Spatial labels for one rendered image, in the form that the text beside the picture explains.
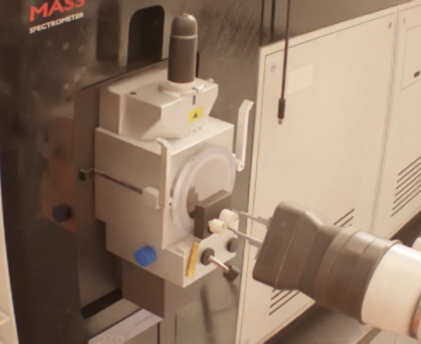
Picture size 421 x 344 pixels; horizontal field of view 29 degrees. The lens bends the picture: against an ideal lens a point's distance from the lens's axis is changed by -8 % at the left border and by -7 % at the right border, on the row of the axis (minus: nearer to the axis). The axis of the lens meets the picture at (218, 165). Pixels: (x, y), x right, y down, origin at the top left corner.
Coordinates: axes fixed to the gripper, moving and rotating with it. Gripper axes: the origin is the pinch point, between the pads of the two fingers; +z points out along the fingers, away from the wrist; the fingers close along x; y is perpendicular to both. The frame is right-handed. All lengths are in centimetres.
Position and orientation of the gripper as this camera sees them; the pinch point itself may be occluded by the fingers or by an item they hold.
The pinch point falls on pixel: (230, 219)
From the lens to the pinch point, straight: 82.4
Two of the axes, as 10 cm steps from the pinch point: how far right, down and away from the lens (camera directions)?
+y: -5.1, -1.3, -8.5
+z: -8.0, -3.0, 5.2
